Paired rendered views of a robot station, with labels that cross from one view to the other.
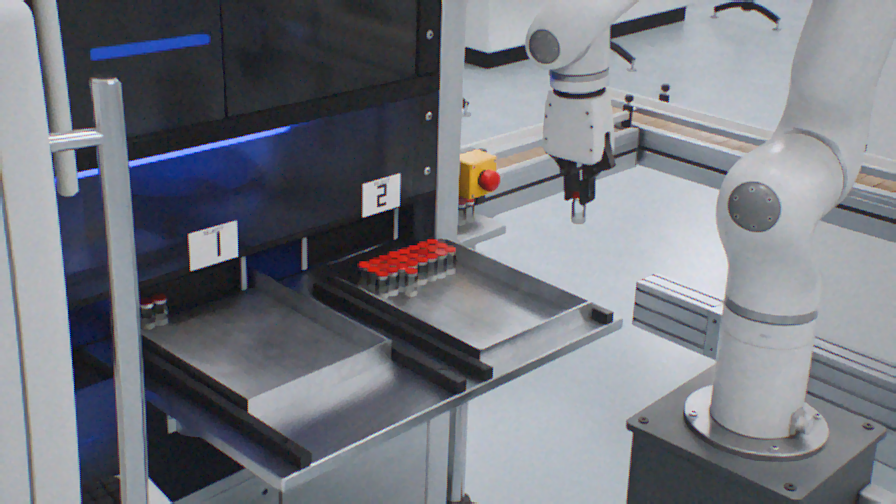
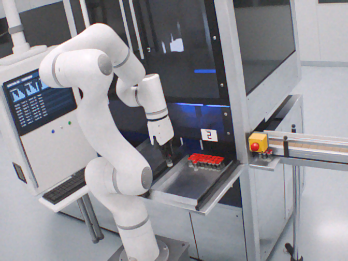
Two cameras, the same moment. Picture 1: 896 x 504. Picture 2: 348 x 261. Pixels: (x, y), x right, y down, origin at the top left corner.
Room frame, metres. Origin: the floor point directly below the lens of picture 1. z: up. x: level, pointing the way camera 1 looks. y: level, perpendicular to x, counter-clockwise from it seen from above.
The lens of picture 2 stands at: (1.64, -1.51, 1.80)
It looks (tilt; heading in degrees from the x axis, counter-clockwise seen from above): 23 degrees down; 84
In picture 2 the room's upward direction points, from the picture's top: 11 degrees counter-clockwise
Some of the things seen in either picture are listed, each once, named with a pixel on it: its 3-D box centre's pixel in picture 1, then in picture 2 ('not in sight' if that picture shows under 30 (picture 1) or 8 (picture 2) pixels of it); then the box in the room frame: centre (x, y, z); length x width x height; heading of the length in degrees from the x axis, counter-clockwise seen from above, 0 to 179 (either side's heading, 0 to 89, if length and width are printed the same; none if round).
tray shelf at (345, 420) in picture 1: (367, 335); (168, 172); (1.75, 0.12, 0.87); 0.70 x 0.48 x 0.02; 136
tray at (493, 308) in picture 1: (461, 298); (192, 177); (1.84, -0.03, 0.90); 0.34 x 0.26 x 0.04; 45
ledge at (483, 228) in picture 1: (457, 226); (266, 160); (2.22, -0.02, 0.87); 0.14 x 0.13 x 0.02; 46
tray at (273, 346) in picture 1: (251, 337); (149, 157); (1.67, 0.29, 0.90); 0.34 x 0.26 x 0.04; 46
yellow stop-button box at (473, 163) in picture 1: (470, 173); (258, 142); (2.18, -0.04, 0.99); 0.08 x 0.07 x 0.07; 46
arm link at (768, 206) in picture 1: (773, 230); (115, 189); (1.52, -0.42, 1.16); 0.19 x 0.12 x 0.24; 146
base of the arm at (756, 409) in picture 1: (761, 365); (138, 238); (1.55, -0.44, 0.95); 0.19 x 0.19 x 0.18
